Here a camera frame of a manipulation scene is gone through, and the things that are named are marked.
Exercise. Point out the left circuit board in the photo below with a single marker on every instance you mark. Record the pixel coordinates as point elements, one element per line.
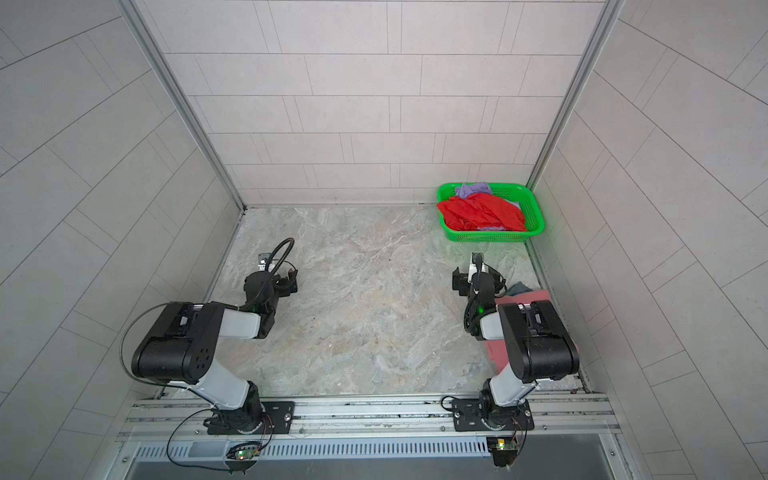
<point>247,451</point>

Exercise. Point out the ventilation grille strip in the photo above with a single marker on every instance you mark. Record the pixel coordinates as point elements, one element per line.
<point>355,448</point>

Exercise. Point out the circuit board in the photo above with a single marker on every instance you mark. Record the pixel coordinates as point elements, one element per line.
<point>504,451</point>
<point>247,451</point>

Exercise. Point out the corner metal post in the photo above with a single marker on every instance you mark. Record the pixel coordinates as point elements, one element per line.
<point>599,36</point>
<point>139,29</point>

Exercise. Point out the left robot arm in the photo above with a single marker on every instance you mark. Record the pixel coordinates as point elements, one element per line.
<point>179,351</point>

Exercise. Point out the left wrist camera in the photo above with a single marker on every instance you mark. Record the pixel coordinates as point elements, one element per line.
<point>265,262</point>

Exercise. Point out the aluminium mounting rail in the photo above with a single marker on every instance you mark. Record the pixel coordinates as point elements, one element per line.
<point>429,415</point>

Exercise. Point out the left corner metal post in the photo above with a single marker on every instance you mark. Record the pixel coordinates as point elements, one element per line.
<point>139,29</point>

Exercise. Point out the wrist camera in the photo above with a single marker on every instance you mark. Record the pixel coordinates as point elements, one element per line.
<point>265,262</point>
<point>477,264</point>

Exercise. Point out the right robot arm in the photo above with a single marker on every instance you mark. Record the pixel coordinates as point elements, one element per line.
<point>505,389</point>

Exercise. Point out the purple t-shirt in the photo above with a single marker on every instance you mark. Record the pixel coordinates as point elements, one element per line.
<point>466,190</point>

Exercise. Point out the right circuit board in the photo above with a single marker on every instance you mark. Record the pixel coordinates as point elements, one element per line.
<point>504,451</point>

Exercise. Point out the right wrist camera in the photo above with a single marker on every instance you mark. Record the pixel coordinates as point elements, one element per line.
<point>477,264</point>

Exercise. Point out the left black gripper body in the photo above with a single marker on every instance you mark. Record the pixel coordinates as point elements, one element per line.
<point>285,282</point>

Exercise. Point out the green plastic basket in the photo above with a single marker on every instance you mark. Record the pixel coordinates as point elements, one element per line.
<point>515,193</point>

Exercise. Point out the red t-shirt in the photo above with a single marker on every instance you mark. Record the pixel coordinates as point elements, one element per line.
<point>481,212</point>

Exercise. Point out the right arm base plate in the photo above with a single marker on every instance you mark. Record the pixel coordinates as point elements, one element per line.
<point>476,415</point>

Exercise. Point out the right corner metal post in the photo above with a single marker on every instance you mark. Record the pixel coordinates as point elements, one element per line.
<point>599,36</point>

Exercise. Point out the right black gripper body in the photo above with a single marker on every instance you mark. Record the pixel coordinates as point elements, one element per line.
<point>460,282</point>

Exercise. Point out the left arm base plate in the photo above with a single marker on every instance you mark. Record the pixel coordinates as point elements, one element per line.
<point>272,417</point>

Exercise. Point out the pink folded t-shirt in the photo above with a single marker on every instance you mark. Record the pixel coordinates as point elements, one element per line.
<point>514,337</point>

